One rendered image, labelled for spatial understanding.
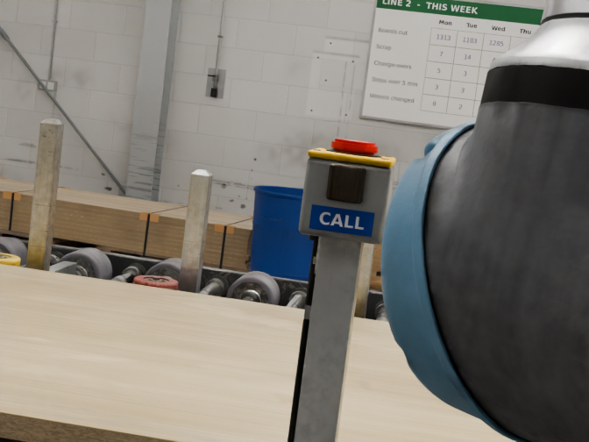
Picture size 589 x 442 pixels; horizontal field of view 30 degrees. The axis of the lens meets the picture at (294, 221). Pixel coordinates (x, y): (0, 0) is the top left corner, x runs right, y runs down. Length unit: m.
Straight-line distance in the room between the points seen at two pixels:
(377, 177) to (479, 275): 0.52
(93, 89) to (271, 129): 1.46
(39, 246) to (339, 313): 1.29
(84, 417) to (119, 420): 0.04
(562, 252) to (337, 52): 7.89
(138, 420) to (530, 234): 0.87
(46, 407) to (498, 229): 0.89
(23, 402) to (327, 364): 0.41
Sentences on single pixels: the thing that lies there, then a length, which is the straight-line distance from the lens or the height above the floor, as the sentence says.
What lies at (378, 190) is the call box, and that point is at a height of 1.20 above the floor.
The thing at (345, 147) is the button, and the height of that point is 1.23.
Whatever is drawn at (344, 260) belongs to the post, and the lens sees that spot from 0.92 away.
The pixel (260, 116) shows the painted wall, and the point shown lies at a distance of 8.34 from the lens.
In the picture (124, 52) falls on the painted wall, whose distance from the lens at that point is 8.69.
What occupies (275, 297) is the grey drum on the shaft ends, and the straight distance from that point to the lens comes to 2.49.
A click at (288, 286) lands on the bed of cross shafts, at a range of 2.58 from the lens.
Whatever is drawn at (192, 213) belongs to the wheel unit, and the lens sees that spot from 2.06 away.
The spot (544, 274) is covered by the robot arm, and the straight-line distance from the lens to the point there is 0.37.
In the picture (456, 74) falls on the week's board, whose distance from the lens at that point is 8.10.
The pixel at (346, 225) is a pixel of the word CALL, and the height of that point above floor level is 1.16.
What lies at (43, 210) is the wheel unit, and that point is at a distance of 2.15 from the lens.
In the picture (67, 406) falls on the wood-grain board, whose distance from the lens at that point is 1.23.
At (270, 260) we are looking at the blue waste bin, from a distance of 6.57.
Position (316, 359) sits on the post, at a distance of 0.94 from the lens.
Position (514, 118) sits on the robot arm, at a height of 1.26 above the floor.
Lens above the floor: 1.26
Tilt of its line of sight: 6 degrees down
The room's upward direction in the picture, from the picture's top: 7 degrees clockwise
